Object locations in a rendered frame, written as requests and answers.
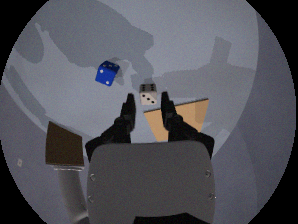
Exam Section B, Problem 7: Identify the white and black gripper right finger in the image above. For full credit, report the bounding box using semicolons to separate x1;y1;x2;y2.
161;91;215;159

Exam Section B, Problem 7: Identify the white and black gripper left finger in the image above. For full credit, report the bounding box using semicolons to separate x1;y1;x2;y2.
85;93;136;163

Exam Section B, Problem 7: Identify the white die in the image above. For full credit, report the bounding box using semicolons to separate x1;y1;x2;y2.
139;84;157;105

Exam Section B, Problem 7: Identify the blue die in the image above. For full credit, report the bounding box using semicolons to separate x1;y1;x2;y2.
95;61;120;87

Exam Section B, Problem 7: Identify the tan flat mat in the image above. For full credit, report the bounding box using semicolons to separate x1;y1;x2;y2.
144;99;209;141

